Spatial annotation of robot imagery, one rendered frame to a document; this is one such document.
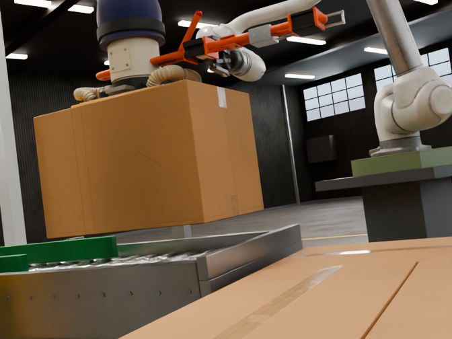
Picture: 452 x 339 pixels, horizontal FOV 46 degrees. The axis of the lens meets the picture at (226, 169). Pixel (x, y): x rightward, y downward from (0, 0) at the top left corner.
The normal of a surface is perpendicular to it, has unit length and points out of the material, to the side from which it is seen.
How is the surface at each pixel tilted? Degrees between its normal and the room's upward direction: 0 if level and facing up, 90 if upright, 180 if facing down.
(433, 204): 90
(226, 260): 90
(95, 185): 90
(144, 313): 90
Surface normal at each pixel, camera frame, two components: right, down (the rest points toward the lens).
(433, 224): 0.66, -0.11
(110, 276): -0.44, 0.02
